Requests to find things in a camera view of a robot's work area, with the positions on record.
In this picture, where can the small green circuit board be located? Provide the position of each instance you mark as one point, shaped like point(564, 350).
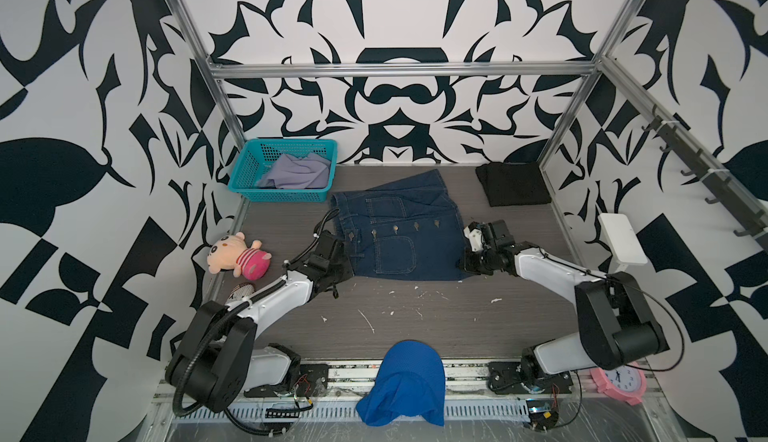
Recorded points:
point(542, 416)

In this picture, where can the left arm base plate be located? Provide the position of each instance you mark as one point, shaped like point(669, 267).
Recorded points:
point(303, 380)

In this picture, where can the aluminium frame crossbar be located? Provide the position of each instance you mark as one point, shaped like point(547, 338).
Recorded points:
point(414, 69)

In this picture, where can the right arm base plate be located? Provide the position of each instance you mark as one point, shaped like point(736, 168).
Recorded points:
point(510, 377)

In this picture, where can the blue cloth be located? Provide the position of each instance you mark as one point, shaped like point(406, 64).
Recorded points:
point(411, 382)

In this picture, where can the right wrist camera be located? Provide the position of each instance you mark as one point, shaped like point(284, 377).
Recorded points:
point(475, 238)

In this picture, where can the pink plush toy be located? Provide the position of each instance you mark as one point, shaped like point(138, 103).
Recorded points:
point(233, 253)

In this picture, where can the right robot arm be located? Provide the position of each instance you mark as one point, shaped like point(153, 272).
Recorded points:
point(615, 324)

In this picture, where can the teal plastic basket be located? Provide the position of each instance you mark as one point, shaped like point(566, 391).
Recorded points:
point(257, 158)

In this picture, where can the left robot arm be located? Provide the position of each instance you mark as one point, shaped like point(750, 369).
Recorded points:
point(216, 360)

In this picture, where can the pink alarm clock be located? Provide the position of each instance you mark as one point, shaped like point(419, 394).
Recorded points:
point(625, 384)

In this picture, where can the grey wall hook rack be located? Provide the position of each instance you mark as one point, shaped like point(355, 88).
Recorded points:
point(701, 166)

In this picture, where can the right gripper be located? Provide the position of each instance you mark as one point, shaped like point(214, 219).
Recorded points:
point(467, 263)

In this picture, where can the black skirt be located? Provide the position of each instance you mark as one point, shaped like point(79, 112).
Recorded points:
point(506, 184)

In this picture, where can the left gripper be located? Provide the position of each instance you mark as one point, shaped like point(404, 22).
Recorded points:
point(348, 270)

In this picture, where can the lavender grey skirt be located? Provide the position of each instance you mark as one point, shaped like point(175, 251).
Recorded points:
point(290, 172)

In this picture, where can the white shelf stand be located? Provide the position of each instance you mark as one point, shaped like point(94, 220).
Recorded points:
point(623, 241)

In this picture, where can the dark blue denim skirt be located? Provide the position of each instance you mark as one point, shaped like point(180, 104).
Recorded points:
point(409, 229)

